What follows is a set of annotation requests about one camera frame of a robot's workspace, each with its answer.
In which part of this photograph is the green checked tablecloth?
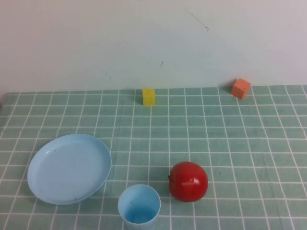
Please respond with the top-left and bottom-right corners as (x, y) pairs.
(0, 85), (307, 230)

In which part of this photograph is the orange foam cube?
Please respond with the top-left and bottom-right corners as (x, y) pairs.
(231, 78), (251, 99)

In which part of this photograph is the light blue plastic plate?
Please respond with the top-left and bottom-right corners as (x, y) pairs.
(26, 133), (113, 206)

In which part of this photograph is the light blue plastic cup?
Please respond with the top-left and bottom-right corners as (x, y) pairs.
(117, 184), (161, 230)

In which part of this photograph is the yellow foam cube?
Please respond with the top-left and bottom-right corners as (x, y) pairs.
(142, 88), (156, 106)

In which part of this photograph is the red apple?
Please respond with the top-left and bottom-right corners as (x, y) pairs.
(167, 161), (209, 203)

